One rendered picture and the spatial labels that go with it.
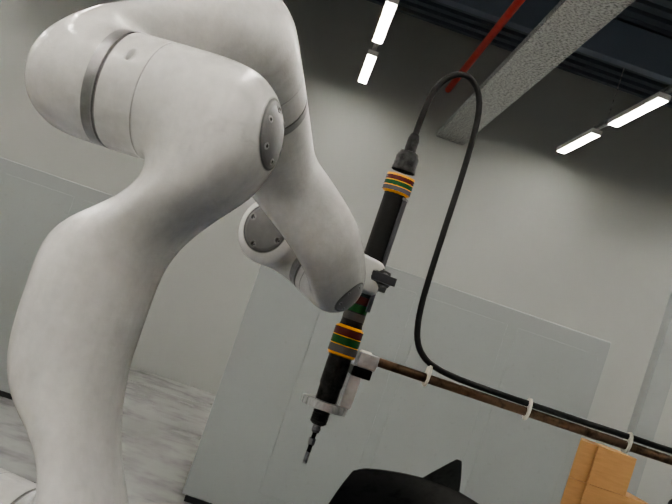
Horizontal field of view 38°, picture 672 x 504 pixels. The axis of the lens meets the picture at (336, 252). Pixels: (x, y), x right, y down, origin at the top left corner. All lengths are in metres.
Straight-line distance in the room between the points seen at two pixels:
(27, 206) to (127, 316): 8.02
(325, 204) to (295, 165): 0.07
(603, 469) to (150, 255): 8.83
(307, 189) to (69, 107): 0.36
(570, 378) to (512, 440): 0.62
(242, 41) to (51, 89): 0.18
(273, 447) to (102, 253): 6.28
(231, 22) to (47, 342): 0.32
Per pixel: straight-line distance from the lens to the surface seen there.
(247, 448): 7.02
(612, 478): 9.54
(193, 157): 0.74
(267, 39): 0.90
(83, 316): 0.77
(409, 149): 1.46
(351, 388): 1.44
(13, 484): 0.84
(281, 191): 1.07
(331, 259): 1.10
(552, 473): 7.30
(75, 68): 0.81
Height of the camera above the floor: 1.60
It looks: 3 degrees up
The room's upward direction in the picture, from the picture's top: 19 degrees clockwise
